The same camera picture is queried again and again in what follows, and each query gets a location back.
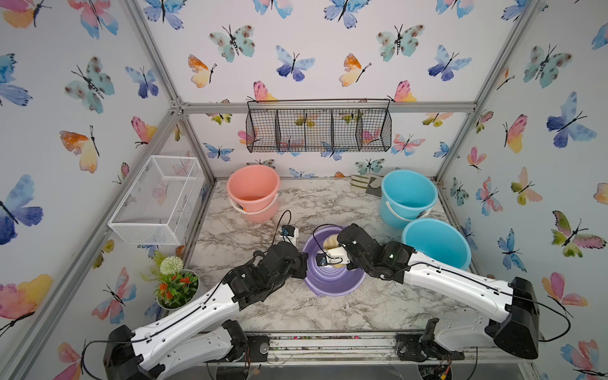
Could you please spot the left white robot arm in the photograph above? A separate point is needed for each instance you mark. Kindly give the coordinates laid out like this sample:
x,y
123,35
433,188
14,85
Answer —
x,y
205,329

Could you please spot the white mesh wall basket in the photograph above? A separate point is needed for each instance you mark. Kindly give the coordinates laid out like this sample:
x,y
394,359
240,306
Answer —
x,y
160,203

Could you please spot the pink plastic bucket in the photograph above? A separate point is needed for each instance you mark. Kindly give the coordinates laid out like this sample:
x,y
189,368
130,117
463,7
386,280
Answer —
x,y
253,192

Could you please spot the cream yellow microfibre cloth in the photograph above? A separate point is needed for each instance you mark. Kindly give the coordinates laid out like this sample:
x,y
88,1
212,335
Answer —
x,y
330,243

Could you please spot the teal bucket with sticker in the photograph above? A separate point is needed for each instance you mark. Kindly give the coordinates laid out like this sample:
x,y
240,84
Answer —
x,y
406,196

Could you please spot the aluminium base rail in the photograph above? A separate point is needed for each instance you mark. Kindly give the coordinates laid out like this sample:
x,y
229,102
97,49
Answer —
x,y
351,348

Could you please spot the artificial flower pot plant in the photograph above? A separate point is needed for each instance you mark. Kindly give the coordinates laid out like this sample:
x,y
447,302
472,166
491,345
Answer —
x,y
176,286

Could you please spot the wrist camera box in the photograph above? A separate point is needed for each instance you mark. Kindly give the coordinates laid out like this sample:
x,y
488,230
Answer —
x,y
332,257
289,234

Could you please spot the black wire wall basket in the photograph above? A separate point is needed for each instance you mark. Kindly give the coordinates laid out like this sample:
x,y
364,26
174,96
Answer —
x,y
323,126

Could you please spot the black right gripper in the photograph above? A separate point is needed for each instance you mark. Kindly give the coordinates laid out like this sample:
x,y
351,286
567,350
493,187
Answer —
x,y
351,266

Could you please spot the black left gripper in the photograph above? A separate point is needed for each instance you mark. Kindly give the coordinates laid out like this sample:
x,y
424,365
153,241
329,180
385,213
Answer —
x,y
298,260

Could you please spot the grey white folded cloth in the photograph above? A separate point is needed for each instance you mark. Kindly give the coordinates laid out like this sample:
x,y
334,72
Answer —
x,y
369,184

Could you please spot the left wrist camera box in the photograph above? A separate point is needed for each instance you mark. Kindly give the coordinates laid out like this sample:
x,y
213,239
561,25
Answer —
x,y
289,234

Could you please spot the purple plastic bucket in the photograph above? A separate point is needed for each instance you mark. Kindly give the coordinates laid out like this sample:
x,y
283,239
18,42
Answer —
x,y
329,281

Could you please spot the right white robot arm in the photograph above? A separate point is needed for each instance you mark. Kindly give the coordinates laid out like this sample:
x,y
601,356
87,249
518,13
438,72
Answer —
x,y
499,314

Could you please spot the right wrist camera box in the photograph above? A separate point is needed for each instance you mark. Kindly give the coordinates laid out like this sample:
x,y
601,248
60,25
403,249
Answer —
x,y
332,257

